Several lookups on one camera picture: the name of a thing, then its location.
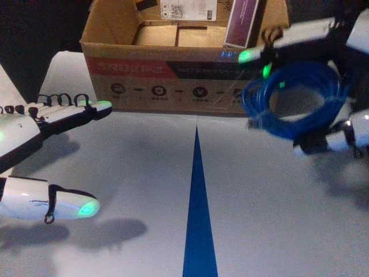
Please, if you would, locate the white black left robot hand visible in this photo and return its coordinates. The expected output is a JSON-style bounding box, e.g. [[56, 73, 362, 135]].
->
[[0, 93, 113, 225]]

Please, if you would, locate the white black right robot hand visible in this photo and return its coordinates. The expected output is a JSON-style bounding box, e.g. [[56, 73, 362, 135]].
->
[[237, 8, 369, 158]]

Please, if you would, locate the purple white small box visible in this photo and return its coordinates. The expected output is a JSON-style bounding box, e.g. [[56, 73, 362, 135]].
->
[[223, 0, 259, 48]]

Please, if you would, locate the blue strip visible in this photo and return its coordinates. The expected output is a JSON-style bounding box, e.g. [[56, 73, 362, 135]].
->
[[182, 126, 219, 277]]

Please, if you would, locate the blue ethernet cable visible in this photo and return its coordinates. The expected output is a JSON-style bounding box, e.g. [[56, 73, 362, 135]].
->
[[240, 61, 352, 143]]

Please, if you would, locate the open brown cardboard box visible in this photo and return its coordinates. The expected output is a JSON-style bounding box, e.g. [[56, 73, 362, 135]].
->
[[79, 0, 291, 117]]

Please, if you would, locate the white panel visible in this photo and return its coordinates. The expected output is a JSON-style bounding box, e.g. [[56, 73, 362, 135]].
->
[[0, 63, 21, 117]]

